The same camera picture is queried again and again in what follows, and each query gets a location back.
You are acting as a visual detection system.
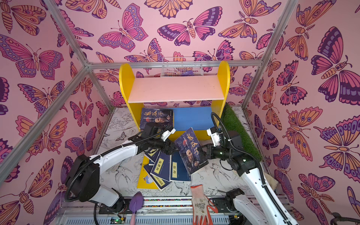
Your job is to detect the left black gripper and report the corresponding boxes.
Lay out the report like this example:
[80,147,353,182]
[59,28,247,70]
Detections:
[148,137,181,156]

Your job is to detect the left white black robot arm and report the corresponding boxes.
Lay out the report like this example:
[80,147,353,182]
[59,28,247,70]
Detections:
[64,122,177,212]

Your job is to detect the green artificial grass mat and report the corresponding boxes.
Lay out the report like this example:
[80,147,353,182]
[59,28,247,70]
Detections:
[221,103,262,161]

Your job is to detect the navy book yellow label front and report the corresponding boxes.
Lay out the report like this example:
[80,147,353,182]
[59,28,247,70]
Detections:
[170,152,191,182]

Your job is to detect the white wire basket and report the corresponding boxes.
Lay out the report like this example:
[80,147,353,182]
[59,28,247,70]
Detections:
[160,57,204,77]

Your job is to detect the yellow pink blue bookshelf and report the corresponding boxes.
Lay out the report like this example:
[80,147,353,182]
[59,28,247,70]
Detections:
[119,61,230,141]

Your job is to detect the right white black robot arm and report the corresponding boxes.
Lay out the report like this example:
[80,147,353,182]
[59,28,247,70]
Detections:
[205,127,298,225]

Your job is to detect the navy book yellow label middle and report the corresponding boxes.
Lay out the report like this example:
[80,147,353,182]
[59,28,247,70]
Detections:
[151,152,171,182]

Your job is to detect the thick navy book yellow spine label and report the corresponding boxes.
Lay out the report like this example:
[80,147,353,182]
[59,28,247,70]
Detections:
[144,165,171,191]

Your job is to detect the red white work glove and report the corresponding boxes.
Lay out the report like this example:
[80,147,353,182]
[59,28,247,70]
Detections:
[190,185,218,225]

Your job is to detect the purple garden trowel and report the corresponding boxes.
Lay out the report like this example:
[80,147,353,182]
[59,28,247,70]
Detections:
[129,191,144,225]

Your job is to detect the green circuit board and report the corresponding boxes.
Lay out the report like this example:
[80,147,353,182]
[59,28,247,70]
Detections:
[110,217,126,225]

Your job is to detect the beige cloth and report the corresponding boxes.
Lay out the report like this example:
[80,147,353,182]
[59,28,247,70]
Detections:
[264,173,279,191]

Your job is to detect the navy book yellow label back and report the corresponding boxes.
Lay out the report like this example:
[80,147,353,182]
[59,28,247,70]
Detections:
[144,149,160,163]

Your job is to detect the dark old man cover book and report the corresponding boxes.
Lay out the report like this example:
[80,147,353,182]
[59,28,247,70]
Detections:
[139,108,174,130]

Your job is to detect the purple object in basket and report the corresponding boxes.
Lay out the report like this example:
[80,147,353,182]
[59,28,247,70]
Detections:
[181,70,194,77]

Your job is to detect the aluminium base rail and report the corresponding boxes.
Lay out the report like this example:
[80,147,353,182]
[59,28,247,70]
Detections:
[56,196,296,225]

